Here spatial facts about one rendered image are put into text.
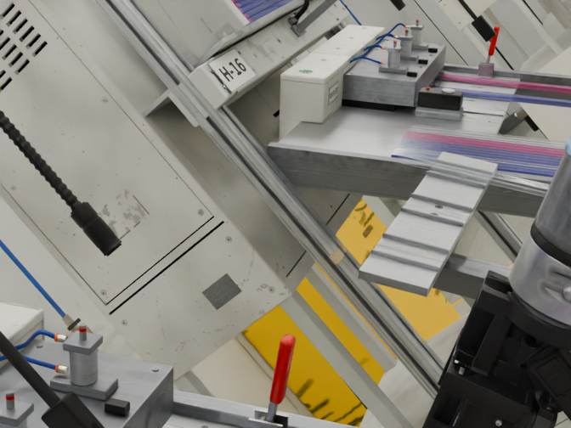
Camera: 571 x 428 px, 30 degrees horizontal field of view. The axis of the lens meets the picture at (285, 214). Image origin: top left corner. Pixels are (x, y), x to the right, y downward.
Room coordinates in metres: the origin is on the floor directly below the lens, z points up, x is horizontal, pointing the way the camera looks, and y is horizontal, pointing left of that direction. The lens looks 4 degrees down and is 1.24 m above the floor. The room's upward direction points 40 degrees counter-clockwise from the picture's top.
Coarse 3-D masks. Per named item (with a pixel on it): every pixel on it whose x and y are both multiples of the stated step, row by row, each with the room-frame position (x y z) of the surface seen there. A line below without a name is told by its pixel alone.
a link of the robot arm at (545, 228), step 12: (564, 156) 0.67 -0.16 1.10; (564, 168) 0.67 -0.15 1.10; (552, 180) 0.68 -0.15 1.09; (564, 180) 0.66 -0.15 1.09; (552, 192) 0.67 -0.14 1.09; (564, 192) 0.66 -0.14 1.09; (552, 204) 0.67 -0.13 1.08; (564, 204) 0.66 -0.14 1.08; (540, 216) 0.68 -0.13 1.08; (552, 216) 0.67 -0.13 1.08; (564, 216) 0.66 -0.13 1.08; (540, 228) 0.68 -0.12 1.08; (552, 228) 0.67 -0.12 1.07; (564, 228) 0.66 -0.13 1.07; (540, 240) 0.68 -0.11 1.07; (552, 240) 0.67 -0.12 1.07; (564, 240) 0.66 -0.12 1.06; (552, 252) 0.67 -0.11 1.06; (564, 252) 0.66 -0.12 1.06
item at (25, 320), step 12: (0, 312) 0.95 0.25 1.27; (12, 312) 0.95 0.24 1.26; (24, 312) 0.95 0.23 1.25; (36, 312) 0.95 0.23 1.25; (0, 324) 0.93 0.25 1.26; (12, 324) 0.93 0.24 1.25; (24, 324) 0.93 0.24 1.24; (36, 324) 0.95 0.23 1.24; (12, 336) 0.91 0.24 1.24; (24, 336) 0.93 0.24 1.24
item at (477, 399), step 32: (480, 320) 0.73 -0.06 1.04; (512, 320) 0.70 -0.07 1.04; (544, 320) 0.68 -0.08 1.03; (480, 352) 0.72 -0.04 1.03; (512, 352) 0.72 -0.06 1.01; (544, 352) 0.70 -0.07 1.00; (448, 384) 0.71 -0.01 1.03; (480, 384) 0.71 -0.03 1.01; (512, 384) 0.72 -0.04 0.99; (448, 416) 0.73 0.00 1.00; (480, 416) 0.72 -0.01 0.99; (512, 416) 0.71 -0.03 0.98; (544, 416) 0.70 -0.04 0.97
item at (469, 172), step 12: (408, 156) 1.26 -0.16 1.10; (420, 156) 1.26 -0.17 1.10; (432, 168) 1.25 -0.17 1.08; (444, 168) 1.25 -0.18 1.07; (456, 168) 1.24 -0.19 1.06; (468, 168) 1.24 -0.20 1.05; (480, 180) 1.23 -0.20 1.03; (492, 180) 1.23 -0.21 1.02; (504, 180) 1.22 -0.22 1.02; (516, 180) 1.22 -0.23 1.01; (528, 180) 1.22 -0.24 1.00; (528, 192) 1.21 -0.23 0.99; (540, 192) 1.21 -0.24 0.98
